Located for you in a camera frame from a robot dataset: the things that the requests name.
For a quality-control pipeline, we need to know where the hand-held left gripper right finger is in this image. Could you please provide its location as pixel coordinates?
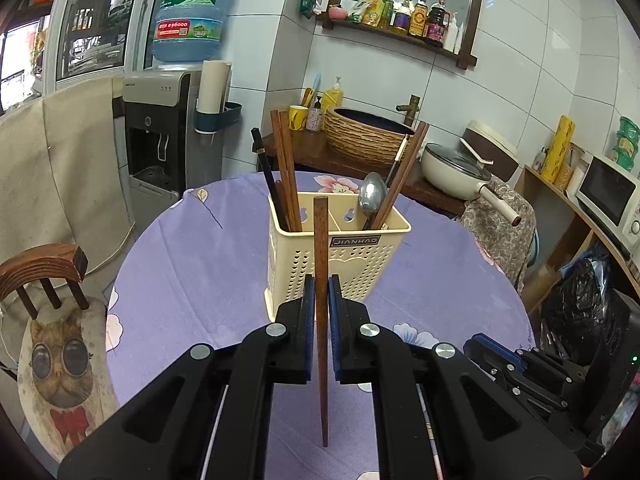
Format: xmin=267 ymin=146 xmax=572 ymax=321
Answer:
xmin=327 ymin=275 xmax=586 ymax=480

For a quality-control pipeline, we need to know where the ribbed brown wash basin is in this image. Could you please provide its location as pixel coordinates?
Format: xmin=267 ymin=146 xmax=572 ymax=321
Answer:
xmin=324 ymin=106 xmax=417 ymax=166

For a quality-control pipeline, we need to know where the stack of green cups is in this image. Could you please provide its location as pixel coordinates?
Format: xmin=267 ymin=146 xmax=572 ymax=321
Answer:
xmin=605 ymin=116 xmax=640 ymax=178

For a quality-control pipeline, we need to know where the yellow printed roll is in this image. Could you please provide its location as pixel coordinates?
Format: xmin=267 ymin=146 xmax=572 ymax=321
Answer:
xmin=541 ymin=115 xmax=576 ymax=184

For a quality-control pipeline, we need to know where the black plastic bag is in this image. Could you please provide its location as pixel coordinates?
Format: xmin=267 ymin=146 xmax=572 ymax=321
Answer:
xmin=541 ymin=255 xmax=613 ymax=367

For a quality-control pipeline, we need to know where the light wooden shelf unit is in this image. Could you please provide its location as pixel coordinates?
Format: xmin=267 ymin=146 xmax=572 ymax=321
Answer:
xmin=515 ymin=162 xmax=640 ymax=321

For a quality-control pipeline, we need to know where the white microwave oven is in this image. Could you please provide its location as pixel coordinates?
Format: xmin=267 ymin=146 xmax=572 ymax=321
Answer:
xmin=575 ymin=152 xmax=640 ymax=261

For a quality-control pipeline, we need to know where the brass faucet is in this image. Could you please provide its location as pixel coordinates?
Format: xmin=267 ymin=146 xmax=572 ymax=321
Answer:
xmin=395 ymin=94 xmax=421 ymax=128

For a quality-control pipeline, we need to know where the cream brown rice cooker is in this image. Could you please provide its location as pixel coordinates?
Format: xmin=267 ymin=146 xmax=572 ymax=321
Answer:
xmin=460 ymin=120 xmax=521 ymax=183

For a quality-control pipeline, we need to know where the dark wooden chair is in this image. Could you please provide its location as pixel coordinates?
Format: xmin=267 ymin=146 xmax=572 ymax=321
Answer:
xmin=0 ymin=243 xmax=91 ymax=321

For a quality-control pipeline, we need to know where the cream plastic utensil holder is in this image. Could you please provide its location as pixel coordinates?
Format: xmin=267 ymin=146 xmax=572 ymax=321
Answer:
xmin=264 ymin=191 xmax=413 ymax=323

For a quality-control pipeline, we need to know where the green white snack bag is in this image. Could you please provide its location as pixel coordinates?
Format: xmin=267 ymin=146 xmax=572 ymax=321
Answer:
xmin=346 ymin=0 xmax=373 ymax=23

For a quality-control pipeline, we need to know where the white pan with lid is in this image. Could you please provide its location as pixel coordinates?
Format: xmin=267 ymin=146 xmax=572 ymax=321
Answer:
xmin=420 ymin=142 xmax=523 ymax=226

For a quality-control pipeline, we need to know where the black chopstick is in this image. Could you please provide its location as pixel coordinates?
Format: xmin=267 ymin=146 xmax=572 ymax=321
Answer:
xmin=251 ymin=127 xmax=291 ymax=233
xmin=382 ymin=132 xmax=411 ymax=191

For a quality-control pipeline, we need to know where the white cylinder container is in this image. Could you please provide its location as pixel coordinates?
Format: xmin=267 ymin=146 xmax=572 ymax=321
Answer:
xmin=567 ymin=165 xmax=588 ymax=198

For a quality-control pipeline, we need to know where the cat print seat cushion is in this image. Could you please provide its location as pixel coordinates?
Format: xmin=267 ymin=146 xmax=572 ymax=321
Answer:
xmin=17 ymin=305 xmax=121 ymax=463

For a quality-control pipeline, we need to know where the purple floral tablecloth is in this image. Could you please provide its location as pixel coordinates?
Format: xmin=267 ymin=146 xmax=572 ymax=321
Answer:
xmin=105 ymin=170 xmax=536 ymax=480

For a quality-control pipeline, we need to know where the row of condiment bottles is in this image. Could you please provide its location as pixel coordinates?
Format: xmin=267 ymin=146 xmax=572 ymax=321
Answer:
xmin=362 ymin=0 xmax=461 ymax=53

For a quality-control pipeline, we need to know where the grey water dispenser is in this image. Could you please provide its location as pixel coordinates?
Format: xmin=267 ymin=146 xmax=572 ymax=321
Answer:
xmin=121 ymin=67 xmax=226 ymax=206

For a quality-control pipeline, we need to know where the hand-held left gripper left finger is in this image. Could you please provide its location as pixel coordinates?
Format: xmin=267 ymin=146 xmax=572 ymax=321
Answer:
xmin=57 ymin=275 xmax=317 ymax=480

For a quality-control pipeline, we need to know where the beige felt cloth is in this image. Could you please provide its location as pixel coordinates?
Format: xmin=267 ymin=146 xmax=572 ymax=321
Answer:
xmin=0 ymin=76 xmax=136 ymax=291

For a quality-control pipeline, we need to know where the white plastic spatula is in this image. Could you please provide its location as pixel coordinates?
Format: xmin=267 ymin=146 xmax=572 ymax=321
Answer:
xmin=459 ymin=138 xmax=495 ymax=166

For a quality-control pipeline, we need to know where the blue water jug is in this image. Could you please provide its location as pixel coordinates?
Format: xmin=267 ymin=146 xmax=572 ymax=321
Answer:
xmin=150 ymin=0 xmax=240 ymax=65

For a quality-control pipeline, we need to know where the yellow pump soap bottle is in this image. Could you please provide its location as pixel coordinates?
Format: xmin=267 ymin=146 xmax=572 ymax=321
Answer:
xmin=320 ymin=76 xmax=345 ymax=111

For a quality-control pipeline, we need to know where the brown floral cloth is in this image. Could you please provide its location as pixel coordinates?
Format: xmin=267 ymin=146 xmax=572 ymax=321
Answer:
xmin=457 ymin=175 xmax=537 ymax=293

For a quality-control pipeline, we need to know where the aluminium framed glass window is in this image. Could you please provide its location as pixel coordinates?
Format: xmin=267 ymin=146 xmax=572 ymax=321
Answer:
xmin=0 ymin=0 xmax=168 ymax=111

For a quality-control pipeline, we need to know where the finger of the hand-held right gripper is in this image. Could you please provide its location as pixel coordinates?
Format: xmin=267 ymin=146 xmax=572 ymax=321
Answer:
xmin=477 ymin=362 xmax=583 ymax=456
xmin=462 ymin=332 xmax=573 ymax=403

